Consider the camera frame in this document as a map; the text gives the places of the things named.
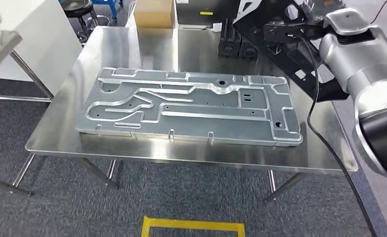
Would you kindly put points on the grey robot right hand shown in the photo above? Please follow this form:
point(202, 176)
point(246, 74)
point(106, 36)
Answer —
point(321, 8)

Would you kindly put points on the black plastic panel part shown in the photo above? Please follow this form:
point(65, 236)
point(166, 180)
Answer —
point(288, 62)

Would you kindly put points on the stainless steel workbench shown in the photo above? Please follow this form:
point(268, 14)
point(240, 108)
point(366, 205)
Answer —
point(66, 137)

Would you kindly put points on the cardboard box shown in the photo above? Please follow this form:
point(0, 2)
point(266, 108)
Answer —
point(154, 16)

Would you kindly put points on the large stamped metal plate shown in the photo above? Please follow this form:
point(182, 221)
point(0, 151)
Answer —
point(196, 124)

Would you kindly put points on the black stool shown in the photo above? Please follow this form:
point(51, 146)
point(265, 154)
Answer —
point(77, 6)

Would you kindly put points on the white cabinet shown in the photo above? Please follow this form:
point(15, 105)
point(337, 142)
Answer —
point(43, 39)

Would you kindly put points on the stainless steel side table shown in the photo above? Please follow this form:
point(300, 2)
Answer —
point(0, 45)

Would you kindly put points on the blue metal frame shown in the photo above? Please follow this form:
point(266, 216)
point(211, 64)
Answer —
point(110, 6)

